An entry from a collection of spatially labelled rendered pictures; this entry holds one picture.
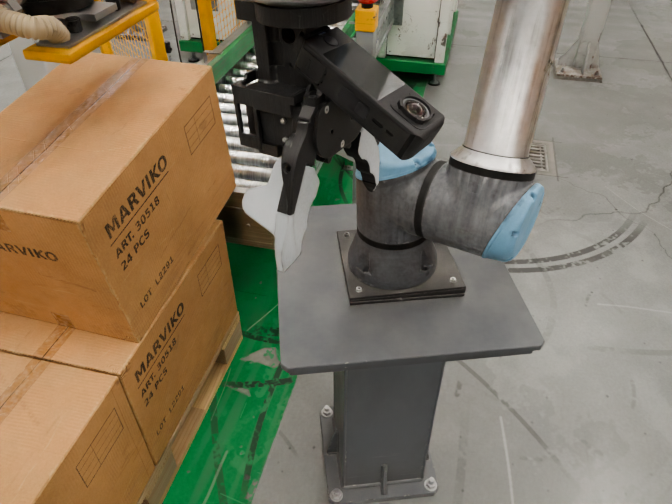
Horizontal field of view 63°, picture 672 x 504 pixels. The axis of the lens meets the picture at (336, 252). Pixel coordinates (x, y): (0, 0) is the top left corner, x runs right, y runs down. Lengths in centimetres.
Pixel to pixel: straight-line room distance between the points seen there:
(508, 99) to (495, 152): 9
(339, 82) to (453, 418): 157
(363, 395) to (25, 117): 101
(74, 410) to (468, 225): 90
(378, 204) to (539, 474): 109
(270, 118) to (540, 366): 175
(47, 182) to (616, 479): 169
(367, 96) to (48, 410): 110
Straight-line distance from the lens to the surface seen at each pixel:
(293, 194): 42
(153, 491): 170
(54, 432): 131
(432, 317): 111
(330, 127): 44
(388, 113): 39
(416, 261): 111
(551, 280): 244
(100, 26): 127
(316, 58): 41
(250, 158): 202
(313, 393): 190
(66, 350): 145
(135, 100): 143
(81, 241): 116
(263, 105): 45
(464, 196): 96
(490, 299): 117
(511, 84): 95
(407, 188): 100
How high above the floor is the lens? 155
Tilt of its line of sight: 40 degrees down
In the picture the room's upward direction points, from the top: straight up
